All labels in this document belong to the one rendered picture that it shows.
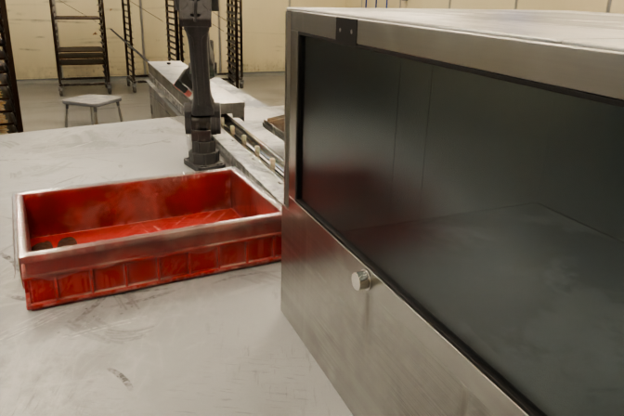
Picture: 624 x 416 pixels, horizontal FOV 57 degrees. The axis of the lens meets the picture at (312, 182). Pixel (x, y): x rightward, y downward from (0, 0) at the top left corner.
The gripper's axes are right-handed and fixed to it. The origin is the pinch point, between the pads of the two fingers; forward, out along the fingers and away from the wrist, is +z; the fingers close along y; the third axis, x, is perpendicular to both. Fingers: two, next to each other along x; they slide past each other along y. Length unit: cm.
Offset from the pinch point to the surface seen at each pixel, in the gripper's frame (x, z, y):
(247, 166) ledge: 14, -53, 27
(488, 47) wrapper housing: -24, -164, 40
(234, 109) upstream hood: 21.6, 0.3, -2.4
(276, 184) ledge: 16, -69, 31
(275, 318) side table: 5, -113, 61
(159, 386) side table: -10, -118, 77
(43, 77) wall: 9, 658, -98
